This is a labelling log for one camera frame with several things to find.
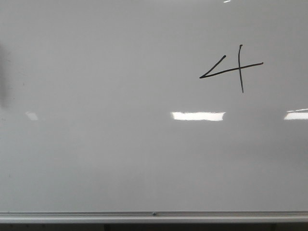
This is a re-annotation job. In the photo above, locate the white whiteboard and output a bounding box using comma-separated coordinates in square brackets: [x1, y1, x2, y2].
[0, 0, 308, 212]

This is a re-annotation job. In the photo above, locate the aluminium whiteboard tray rail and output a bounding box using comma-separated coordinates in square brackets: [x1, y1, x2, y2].
[0, 211, 308, 224]

